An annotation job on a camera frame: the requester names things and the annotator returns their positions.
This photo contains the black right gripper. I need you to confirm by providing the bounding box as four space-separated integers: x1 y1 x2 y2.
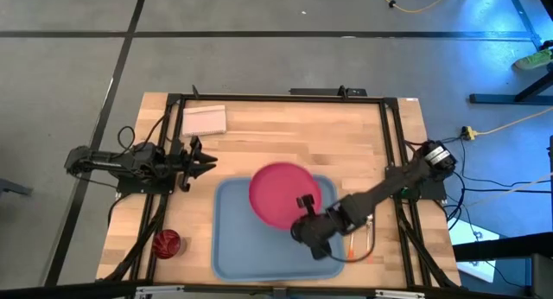
289 194 346 262

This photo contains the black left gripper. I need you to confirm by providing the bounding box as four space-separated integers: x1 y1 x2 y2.
171 136 219 193

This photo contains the red round plate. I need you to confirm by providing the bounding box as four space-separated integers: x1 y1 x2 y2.
248 162 323 231

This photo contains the fork with orange handle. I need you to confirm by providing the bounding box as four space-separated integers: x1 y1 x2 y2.
365 213 375 264

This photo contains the blue plastic tray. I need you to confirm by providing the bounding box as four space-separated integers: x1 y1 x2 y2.
211 175 346 283

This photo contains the black bar with brackets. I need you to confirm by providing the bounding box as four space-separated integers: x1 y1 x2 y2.
0 279 553 299

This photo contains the white paper sheet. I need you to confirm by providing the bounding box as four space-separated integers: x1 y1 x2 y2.
448 219 501 283

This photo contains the grey floor object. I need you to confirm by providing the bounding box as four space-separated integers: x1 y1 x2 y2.
0 177 34 197

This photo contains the black stand leg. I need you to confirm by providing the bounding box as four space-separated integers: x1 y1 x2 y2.
467 0 553 106

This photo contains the green shoe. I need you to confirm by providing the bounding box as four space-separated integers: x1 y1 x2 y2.
512 48 553 72

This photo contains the black aluminium table frame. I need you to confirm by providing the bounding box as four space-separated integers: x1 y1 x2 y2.
97 84 463 291

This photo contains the black cable bundle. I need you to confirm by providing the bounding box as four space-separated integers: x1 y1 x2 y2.
440 135 553 231

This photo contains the yellow floor cable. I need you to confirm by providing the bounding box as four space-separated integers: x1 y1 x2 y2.
369 0 457 14

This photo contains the beige floor cable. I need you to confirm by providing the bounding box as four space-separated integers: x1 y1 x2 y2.
474 105 553 137

